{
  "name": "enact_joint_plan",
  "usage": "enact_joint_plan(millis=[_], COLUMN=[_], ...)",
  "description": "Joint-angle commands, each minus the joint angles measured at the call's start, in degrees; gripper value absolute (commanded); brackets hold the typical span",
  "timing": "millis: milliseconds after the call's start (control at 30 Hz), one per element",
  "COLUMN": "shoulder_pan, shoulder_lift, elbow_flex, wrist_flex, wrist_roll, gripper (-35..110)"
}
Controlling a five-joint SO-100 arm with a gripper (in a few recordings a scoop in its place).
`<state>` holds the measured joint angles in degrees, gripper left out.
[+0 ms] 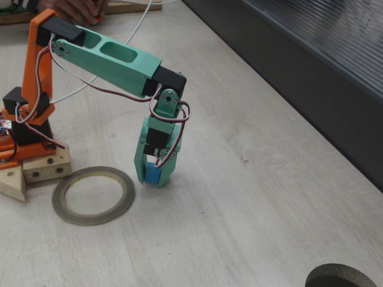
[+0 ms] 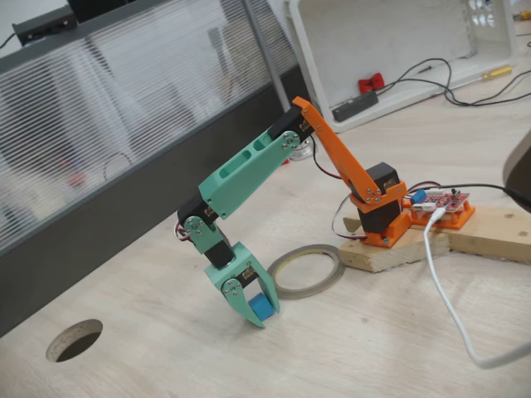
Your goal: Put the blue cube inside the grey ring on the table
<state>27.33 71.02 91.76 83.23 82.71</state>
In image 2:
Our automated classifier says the blue cube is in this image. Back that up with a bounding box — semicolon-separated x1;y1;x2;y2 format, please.
247;293;275;321

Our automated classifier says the wooden base block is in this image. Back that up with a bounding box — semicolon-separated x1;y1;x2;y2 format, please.
338;215;451;274

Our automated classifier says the grey translucent desk partition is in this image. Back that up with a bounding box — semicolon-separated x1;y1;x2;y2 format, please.
0;0;316;337

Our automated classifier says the black power strip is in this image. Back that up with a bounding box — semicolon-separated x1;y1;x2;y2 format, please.
331;90;381;124

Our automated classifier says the red controller board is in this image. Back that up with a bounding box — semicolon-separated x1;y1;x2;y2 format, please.
408;187;472;217

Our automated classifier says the orange controller board holder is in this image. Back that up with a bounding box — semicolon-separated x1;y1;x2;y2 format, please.
404;201;476;231

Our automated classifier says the red clamp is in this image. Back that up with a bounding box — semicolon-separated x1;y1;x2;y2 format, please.
358;72;385;95

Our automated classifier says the long wooden plank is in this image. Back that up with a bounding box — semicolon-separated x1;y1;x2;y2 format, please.
447;206;531;265

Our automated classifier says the white plastic crate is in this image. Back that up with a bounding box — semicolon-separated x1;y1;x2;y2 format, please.
284;0;519;133

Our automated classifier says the black monitor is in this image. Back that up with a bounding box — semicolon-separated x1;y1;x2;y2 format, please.
67;0;138;24

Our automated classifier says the black device box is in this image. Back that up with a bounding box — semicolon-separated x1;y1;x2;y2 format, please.
11;6;79;45

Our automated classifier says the grey ring of tape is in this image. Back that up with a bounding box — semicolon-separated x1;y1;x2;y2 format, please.
267;244;346;300

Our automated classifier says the white USB cable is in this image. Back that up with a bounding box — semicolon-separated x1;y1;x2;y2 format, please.
422;208;531;371

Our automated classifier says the thin black cable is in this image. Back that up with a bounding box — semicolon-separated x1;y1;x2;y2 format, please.
381;77;531;107
375;57;531;108

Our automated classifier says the black cable with thick plug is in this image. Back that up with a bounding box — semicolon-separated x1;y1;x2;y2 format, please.
446;183;531;205

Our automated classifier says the yellow handled screwdriver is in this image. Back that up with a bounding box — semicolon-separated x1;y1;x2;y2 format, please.
460;65;514;86

